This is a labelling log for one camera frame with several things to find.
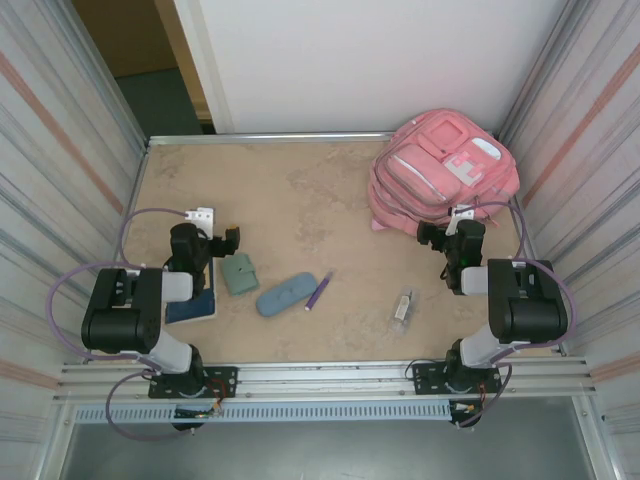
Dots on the green snap wallet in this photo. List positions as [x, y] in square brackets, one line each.
[240, 277]

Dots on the brown door panel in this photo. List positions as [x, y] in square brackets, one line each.
[125, 35]

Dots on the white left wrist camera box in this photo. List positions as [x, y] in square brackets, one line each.
[204, 216]

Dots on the purple pen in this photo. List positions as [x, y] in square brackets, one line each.
[317, 292]

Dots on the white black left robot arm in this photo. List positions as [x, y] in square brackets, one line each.
[120, 310]

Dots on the grey metal sheet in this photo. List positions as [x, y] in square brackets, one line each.
[320, 455]

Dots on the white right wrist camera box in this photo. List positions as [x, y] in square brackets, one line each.
[456, 220]

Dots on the dark blue notebook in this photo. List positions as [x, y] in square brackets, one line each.
[200, 310]

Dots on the long aluminium mounting rail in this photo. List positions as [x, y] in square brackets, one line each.
[280, 387]

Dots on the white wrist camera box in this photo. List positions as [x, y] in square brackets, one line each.
[456, 220]
[204, 216]

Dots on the white door frame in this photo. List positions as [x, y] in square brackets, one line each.
[210, 75]

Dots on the blue fabric glasses case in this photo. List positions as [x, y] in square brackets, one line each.
[285, 295]

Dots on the clear plastic stationery packet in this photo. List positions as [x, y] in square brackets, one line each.
[402, 310]

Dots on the pink student backpack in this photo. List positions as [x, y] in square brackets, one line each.
[430, 170]

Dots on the aluminium table end rail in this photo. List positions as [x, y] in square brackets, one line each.
[170, 138]

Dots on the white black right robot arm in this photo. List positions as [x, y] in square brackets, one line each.
[530, 310]

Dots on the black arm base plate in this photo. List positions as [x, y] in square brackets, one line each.
[425, 377]
[222, 380]

